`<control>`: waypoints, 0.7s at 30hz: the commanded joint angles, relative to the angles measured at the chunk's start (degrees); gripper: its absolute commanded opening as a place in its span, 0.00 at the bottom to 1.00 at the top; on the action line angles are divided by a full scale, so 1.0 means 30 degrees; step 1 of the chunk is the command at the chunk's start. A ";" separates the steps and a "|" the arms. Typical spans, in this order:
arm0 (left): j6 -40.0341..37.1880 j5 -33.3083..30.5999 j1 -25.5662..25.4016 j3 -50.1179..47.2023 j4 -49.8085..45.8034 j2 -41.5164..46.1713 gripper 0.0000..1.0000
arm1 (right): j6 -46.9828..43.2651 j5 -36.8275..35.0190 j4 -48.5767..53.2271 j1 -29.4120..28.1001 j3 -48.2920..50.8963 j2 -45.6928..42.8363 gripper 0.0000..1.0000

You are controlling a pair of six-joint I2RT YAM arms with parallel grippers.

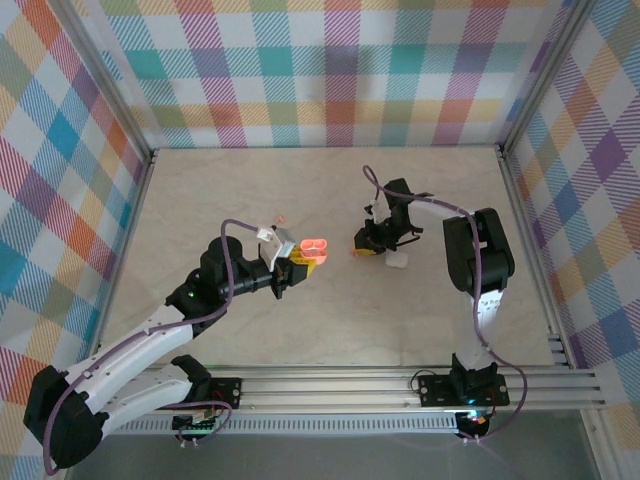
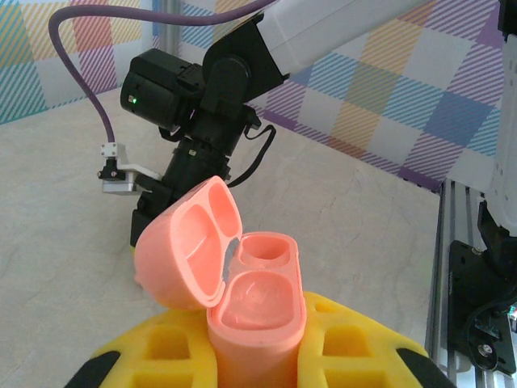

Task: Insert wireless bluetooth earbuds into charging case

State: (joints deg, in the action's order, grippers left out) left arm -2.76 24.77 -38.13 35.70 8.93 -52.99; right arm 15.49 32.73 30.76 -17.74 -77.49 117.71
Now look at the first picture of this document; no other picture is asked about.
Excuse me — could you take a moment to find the aluminium frame post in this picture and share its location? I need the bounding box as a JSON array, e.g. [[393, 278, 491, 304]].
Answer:
[[499, 0, 596, 154], [47, 0, 154, 161]]

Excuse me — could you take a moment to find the aluminium mounting rail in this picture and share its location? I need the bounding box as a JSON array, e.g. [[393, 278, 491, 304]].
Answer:
[[99, 366, 609, 414]]

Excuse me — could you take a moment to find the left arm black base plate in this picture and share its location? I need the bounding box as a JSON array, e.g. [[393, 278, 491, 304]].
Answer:
[[199, 377, 243, 411]]

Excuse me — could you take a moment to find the aluminium frame leg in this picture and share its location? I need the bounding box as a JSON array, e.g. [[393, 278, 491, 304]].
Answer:
[[579, 410, 615, 480]]

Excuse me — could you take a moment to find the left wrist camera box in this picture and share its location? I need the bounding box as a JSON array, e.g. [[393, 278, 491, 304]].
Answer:
[[255, 223, 296, 274]]

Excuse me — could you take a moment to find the orange earbud charging case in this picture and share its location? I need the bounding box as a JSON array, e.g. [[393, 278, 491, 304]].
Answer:
[[299, 237, 331, 266]]

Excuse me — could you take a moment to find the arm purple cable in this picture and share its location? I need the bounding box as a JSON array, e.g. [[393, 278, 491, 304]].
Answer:
[[362, 164, 529, 444], [42, 218, 236, 477]]

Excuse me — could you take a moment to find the aluminium table side rail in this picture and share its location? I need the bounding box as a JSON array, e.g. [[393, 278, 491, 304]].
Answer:
[[497, 144, 574, 369], [87, 149, 159, 376]]

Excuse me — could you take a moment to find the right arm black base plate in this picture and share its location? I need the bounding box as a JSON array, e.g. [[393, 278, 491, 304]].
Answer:
[[418, 373, 510, 407]]

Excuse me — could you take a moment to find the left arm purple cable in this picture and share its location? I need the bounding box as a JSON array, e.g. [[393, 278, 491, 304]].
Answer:
[[42, 218, 236, 477]]

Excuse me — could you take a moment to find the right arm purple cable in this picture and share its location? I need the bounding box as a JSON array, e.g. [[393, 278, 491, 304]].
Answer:
[[362, 164, 529, 444]]

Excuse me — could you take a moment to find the slotted grey cable duct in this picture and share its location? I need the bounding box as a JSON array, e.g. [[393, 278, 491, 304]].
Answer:
[[107, 418, 461, 435]]

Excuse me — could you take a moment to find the thin black gripper wire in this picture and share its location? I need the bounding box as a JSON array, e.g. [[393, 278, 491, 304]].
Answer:
[[394, 225, 425, 247]]

